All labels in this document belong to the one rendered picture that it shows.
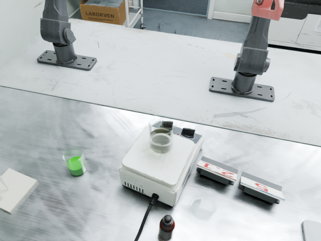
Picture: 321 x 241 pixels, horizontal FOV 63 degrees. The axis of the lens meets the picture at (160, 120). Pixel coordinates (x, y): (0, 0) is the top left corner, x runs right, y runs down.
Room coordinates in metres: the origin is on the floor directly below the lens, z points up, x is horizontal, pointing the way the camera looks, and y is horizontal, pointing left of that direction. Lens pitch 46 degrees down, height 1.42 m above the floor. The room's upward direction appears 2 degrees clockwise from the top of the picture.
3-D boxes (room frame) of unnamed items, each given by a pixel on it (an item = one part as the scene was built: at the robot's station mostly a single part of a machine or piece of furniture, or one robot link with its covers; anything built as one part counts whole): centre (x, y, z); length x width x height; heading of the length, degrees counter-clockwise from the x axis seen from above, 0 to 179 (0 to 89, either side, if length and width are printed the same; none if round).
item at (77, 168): (0.34, 0.19, 0.93); 0.04 x 0.04 x 0.06
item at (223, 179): (0.34, -0.14, 0.92); 0.09 x 0.06 x 0.04; 66
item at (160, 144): (0.35, -0.01, 1.02); 0.06 x 0.05 x 0.08; 104
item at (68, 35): (0.77, 0.33, 1.00); 0.09 x 0.06 x 0.06; 78
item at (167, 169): (0.33, 0.00, 0.98); 0.12 x 0.12 x 0.01; 67
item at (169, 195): (0.35, -0.01, 0.94); 0.22 x 0.13 x 0.08; 157
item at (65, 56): (0.78, 0.33, 0.94); 0.20 x 0.07 x 0.08; 78
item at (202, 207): (0.25, -0.09, 0.91); 0.06 x 0.06 x 0.02
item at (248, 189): (0.30, -0.23, 0.92); 0.09 x 0.06 x 0.04; 66
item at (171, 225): (0.20, -0.02, 0.94); 0.03 x 0.03 x 0.07
